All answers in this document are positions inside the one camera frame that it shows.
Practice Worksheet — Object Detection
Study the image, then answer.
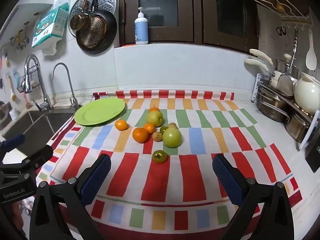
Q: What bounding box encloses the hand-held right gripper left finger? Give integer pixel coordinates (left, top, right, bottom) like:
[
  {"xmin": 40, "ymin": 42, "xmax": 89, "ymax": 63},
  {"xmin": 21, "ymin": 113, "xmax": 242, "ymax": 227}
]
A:
[{"xmin": 29, "ymin": 153, "xmax": 112, "ymax": 240}]

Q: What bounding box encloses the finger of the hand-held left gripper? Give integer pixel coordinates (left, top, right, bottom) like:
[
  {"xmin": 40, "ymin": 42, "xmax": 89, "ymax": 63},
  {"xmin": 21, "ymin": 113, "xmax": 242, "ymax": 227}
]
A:
[
  {"xmin": 0, "ymin": 145, "xmax": 54, "ymax": 180},
  {"xmin": 0, "ymin": 134, "xmax": 25, "ymax": 155}
]

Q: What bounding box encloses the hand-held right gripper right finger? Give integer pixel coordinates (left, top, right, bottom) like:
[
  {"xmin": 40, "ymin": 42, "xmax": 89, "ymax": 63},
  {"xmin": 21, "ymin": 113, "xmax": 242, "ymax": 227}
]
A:
[{"xmin": 212, "ymin": 153, "xmax": 295, "ymax": 240}]

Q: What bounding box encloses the large orange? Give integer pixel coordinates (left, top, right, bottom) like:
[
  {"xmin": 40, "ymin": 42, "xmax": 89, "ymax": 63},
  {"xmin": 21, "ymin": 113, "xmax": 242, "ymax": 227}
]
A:
[{"xmin": 132, "ymin": 127, "xmax": 149, "ymax": 143}]

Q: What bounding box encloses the green-orange tomato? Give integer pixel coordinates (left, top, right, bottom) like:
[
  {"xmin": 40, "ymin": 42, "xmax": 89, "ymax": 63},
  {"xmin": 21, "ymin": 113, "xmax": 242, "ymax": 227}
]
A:
[{"xmin": 152, "ymin": 150, "xmax": 167, "ymax": 163}]

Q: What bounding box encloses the green plate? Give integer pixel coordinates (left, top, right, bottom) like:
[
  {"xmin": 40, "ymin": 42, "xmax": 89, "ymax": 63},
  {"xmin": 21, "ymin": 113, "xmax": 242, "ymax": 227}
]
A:
[{"xmin": 74, "ymin": 98, "xmax": 126, "ymax": 127}]

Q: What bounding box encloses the yellow-green apple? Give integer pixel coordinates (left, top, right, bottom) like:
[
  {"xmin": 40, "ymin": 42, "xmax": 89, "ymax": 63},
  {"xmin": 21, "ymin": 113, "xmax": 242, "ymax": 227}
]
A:
[{"xmin": 146, "ymin": 110, "xmax": 164, "ymax": 127}]

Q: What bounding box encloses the stainless steel sink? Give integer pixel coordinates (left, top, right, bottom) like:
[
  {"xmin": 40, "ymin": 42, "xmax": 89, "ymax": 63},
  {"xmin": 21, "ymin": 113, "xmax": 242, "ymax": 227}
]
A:
[{"xmin": 0, "ymin": 105, "xmax": 75, "ymax": 140}]

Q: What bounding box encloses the striped colourful tablecloth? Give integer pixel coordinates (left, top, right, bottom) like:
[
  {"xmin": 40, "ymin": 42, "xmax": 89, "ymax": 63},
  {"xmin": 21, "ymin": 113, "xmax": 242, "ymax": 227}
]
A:
[{"xmin": 35, "ymin": 89, "xmax": 303, "ymax": 240}]

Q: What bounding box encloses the yellow dish brush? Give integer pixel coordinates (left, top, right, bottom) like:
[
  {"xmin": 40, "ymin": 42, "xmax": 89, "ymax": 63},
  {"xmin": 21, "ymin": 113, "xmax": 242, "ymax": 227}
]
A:
[{"xmin": 7, "ymin": 76, "xmax": 17, "ymax": 102}]

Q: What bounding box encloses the large chrome faucet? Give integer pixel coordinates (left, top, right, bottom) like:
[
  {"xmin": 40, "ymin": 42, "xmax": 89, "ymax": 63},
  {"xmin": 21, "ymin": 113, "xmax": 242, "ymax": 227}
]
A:
[{"xmin": 24, "ymin": 54, "xmax": 54, "ymax": 113}]

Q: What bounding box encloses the thin gooseneck faucet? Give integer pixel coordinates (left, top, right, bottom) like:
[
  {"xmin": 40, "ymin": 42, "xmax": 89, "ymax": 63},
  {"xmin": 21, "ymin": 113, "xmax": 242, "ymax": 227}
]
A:
[{"xmin": 51, "ymin": 63, "xmax": 83, "ymax": 110}]

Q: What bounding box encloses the large steel pot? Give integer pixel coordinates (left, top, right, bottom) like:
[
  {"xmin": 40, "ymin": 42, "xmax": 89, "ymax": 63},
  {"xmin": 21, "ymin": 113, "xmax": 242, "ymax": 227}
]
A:
[{"xmin": 256, "ymin": 92, "xmax": 292, "ymax": 123}]

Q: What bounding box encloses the small steel pot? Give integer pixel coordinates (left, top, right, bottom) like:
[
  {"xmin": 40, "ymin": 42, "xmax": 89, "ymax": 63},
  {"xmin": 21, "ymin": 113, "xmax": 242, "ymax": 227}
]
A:
[{"xmin": 285, "ymin": 111, "xmax": 313, "ymax": 143}]

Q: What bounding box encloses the black box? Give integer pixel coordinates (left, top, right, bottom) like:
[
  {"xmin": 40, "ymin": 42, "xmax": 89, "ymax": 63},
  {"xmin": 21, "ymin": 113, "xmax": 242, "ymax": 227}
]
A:
[{"xmin": 304, "ymin": 144, "xmax": 320, "ymax": 173}]

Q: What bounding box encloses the white dish rack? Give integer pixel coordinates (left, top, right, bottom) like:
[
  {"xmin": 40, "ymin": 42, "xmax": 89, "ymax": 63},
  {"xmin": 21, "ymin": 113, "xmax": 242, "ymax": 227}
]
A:
[{"xmin": 254, "ymin": 73, "xmax": 320, "ymax": 150}]

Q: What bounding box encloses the metal spatula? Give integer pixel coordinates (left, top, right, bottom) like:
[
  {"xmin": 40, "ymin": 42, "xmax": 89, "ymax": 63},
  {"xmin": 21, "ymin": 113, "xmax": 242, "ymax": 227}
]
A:
[{"xmin": 276, "ymin": 27, "xmax": 299, "ymax": 97}]

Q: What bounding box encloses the white ceramic teapot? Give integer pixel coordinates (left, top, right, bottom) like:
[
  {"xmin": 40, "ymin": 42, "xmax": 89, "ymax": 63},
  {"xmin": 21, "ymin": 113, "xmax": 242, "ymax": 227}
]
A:
[{"xmin": 294, "ymin": 72, "xmax": 320, "ymax": 115}]

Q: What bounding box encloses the paper towel pack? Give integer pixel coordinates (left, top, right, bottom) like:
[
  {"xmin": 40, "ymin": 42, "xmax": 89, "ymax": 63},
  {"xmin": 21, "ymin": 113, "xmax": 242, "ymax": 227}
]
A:
[{"xmin": 31, "ymin": 0, "xmax": 72, "ymax": 55}]

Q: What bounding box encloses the steel pot with lid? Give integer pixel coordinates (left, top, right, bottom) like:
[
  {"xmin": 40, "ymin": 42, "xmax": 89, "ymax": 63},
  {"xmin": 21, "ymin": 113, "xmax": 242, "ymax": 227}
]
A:
[{"xmin": 275, "ymin": 54, "xmax": 299, "ymax": 79}]

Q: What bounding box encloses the perforated copper strainer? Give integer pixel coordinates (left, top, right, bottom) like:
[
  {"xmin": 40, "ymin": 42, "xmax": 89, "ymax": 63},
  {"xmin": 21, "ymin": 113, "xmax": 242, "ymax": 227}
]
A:
[{"xmin": 79, "ymin": 15, "xmax": 108, "ymax": 48}]

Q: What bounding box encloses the small brass saucepan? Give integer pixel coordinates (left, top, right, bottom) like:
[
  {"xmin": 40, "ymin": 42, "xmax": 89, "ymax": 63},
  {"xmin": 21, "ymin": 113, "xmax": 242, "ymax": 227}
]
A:
[{"xmin": 69, "ymin": 0, "xmax": 91, "ymax": 32}]

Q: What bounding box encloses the white rice paddle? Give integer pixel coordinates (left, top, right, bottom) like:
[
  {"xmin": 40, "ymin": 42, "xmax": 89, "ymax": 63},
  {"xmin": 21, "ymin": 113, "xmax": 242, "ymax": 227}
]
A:
[{"xmin": 305, "ymin": 28, "xmax": 317, "ymax": 70}]

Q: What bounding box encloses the black frying pan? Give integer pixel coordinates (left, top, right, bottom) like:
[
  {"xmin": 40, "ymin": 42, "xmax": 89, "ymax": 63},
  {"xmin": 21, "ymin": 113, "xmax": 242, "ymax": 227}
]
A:
[{"xmin": 76, "ymin": 0, "xmax": 118, "ymax": 55}]

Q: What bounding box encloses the white pump bottle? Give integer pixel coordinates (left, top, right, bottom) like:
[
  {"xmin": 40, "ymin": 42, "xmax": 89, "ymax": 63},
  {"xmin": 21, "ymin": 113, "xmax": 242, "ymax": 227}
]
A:
[{"xmin": 134, "ymin": 7, "xmax": 149, "ymax": 45}]

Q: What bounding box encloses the dark brown window sash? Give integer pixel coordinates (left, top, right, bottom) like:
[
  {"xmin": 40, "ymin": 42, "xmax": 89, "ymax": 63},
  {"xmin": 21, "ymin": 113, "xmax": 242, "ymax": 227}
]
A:
[
  {"xmin": 117, "ymin": 0, "xmax": 199, "ymax": 47},
  {"xmin": 199, "ymin": 0, "xmax": 259, "ymax": 53}
]

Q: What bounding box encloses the black wire basket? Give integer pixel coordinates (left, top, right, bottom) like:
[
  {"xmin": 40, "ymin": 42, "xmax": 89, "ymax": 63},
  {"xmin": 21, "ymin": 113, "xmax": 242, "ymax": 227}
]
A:
[{"xmin": 17, "ymin": 66, "xmax": 40, "ymax": 93}]

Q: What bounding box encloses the wall water tap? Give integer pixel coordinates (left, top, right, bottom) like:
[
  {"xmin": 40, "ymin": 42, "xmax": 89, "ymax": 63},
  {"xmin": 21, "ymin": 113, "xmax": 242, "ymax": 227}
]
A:
[{"xmin": 9, "ymin": 21, "xmax": 30, "ymax": 52}]

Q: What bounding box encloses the white-handled pan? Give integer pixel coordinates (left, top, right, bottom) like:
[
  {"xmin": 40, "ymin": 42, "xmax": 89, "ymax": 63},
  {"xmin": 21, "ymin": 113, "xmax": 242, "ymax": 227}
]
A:
[
  {"xmin": 244, "ymin": 58, "xmax": 278, "ymax": 88},
  {"xmin": 249, "ymin": 49, "xmax": 278, "ymax": 80}
]

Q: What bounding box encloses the wooden hook rail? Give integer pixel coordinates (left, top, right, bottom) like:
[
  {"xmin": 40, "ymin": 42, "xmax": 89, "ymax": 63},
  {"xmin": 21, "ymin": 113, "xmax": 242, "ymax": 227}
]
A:
[{"xmin": 280, "ymin": 17, "xmax": 313, "ymax": 27}]

